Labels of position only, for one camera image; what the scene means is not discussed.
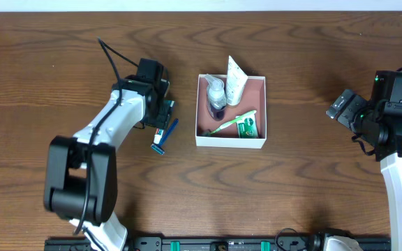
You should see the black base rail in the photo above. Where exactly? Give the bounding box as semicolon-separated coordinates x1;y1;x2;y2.
43;228;392;251

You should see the blue disposable razor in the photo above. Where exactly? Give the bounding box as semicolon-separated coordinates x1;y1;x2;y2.
151;119;179;155

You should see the clear pump bottle dark liquid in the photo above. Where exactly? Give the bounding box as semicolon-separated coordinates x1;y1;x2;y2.
204;75;227;121

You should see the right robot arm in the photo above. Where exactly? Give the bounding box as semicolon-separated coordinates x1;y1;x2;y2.
326;89;402;250

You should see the white lotion tube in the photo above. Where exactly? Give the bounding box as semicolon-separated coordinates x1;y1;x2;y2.
225;56;248;107

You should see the teal white toothpaste tube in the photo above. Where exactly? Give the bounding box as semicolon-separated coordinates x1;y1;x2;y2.
153;100;174;144

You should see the white box with pink interior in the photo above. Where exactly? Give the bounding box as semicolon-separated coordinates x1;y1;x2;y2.
195;75;267;149

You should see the green soap packet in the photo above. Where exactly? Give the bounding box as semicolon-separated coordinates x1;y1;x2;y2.
237;114;259;139

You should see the green white toothbrush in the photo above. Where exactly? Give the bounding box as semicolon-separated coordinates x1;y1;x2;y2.
202;110;257;137

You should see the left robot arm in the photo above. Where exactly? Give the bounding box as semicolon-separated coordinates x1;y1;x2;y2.
43;77;173;250

